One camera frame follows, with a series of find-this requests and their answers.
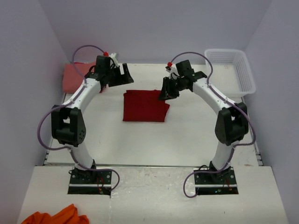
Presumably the dark red t shirt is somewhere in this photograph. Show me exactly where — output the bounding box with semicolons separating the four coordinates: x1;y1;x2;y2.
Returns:
123;90;170;122

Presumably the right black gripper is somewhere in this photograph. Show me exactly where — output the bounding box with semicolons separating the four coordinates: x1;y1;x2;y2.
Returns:
158;77;188;101

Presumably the folded pink t shirt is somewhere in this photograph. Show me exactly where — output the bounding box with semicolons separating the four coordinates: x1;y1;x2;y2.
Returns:
62;62;95;94

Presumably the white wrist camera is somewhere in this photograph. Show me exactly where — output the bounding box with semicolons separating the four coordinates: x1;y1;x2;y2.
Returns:
165;62;179;80
103;51;119;68

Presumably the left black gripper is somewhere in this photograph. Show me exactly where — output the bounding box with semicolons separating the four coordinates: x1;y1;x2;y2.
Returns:
105;63;133;87

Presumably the white plastic basket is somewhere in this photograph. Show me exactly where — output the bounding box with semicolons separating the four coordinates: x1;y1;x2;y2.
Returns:
204;49;256;98

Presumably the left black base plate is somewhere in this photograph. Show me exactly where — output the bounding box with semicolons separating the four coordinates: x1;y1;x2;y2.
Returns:
67;168;112;196

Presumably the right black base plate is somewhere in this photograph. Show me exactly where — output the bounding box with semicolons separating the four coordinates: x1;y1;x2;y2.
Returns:
194;167;239;196

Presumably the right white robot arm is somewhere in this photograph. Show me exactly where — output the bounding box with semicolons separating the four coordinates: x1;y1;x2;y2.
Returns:
158;60;249;183

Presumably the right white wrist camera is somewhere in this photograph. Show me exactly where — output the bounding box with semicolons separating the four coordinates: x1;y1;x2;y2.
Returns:
165;62;179;80

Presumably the orange t shirt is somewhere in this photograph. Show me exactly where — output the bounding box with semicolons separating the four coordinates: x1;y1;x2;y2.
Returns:
22;204;90;224

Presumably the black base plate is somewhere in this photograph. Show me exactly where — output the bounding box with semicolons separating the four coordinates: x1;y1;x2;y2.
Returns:
194;167;239;196
67;168;112;196

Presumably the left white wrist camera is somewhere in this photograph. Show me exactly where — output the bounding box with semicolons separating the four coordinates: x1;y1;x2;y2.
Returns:
103;51;119;68

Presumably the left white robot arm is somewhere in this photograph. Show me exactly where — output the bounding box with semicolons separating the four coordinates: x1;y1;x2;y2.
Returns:
51;53;134;183

